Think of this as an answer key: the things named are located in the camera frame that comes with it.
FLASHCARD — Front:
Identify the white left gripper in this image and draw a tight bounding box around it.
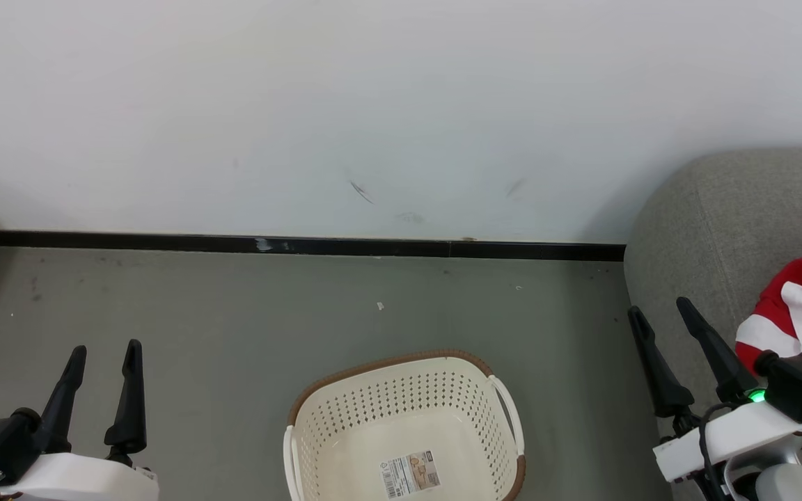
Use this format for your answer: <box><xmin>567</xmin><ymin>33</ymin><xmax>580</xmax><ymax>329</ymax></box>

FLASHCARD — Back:
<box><xmin>0</xmin><ymin>340</ymin><xmax>159</xmax><ymax>501</ymax></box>

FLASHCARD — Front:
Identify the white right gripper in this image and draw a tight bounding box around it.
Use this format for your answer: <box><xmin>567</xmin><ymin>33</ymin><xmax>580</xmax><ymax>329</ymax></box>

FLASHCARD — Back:
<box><xmin>627</xmin><ymin>297</ymin><xmax>802</xmax><ymax>482</ymax></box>

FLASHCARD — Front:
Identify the grey fabric sofa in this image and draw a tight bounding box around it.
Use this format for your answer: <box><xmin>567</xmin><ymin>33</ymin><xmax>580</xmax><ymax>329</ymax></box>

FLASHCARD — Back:
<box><xmin>624</xmin><ymin>148</ymin><xmax>802</xmax><ymax>501</ymax></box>

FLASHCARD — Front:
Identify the cream perforated laundry basket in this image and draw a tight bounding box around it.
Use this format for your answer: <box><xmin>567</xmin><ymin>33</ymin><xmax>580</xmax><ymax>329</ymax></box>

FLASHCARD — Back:
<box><xmin>283</xmin><ymin>350</ymin><xmax>527</xmax><ymax>501</ymax></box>

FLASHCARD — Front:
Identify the paper product label sticker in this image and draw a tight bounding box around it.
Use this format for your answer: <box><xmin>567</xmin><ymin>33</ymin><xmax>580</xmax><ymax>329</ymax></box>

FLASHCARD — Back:
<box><xmin>380</xmin><ymin>451</ymin><xmax>441</xmax><ymax>500</ymax></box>

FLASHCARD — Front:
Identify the thin black right gripper cable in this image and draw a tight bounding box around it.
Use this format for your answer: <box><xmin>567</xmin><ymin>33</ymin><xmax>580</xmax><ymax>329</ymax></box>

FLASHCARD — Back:
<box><xmin>697</xmin><ymin>402</ymin><xmax>739</xmax><ymax>501</ymax></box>

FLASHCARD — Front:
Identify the black wall baseboard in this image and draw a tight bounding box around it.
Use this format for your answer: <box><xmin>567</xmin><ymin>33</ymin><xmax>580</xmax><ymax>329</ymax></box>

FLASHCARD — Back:
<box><xmin>0</xmin><ymin>230</ymin><xmax>627</xmax><ymax>262</ymax></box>

